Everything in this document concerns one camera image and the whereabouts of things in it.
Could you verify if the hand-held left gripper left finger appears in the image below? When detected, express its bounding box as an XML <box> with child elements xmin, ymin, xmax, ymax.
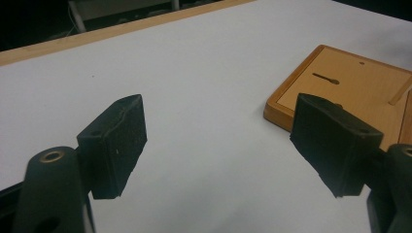
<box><xmin>76</xmin><ymin>94</ymin><xmax>149</xmax><ymax>200</ymax></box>

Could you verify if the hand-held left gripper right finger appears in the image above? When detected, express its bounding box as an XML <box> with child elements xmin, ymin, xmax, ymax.
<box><xmin>290</xmin><ymin>92</ymin><xmax>385</xmax><ymax>198</ymax></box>

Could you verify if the brown wooden box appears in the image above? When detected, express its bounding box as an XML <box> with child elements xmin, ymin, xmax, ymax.
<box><xmin>262</xmin><ymin>44</ymin><xmax>412</xmax><ymax>151</ymax></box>

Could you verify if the white paper sheet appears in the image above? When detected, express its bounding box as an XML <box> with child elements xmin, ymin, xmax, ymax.
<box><xmin>0</xmin><ymin>0</ymin><xmax>412</xmax><ymax>233</ymax></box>

